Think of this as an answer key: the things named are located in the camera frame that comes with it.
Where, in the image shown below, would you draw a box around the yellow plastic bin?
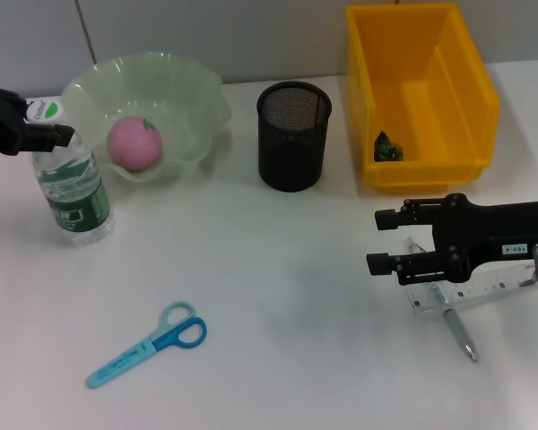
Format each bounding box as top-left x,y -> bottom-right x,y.
345,3 -> 502,194

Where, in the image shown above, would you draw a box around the green plastic wrapper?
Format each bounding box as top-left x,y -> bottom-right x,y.
374,129 -> 407,162

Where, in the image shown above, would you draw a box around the translucent green fruit bowl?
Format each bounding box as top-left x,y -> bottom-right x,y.
61,51 -> 233,183

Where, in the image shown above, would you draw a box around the silver ballpoint pen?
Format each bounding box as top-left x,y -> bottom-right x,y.
405,236 -> 480,363

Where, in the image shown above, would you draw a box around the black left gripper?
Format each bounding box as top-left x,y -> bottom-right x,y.
0,80 -> 76,157

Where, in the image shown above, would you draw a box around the blue sheathed scissors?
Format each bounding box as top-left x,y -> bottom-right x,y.
85,300 -> 207,390

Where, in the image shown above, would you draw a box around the clear green-label water bottle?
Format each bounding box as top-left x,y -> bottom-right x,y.
25,96 -> 117,246

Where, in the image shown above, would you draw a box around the pink peach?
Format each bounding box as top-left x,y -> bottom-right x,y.
106,116 -> 164,172

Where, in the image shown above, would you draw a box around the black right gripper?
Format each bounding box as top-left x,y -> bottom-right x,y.
366,193 -> 538,287

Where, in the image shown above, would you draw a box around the black mesh pen holder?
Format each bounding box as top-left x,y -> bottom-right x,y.
256,81 -> 333,193

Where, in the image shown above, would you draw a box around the clear plastic ruler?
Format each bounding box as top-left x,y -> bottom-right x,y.
405,263 -> 538,314

